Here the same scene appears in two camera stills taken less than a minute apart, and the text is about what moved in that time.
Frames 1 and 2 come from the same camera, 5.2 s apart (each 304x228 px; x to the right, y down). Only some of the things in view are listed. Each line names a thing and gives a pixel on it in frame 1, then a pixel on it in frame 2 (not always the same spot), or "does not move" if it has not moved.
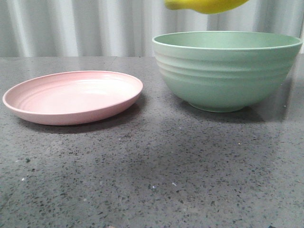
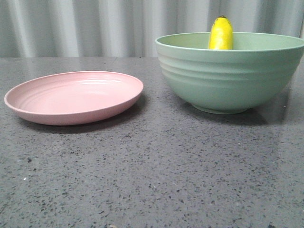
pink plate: (72, 97) does not move
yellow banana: (205, 6) -> (221, 33)
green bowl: (223, 71) does not move
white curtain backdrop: (73, 28) does not move
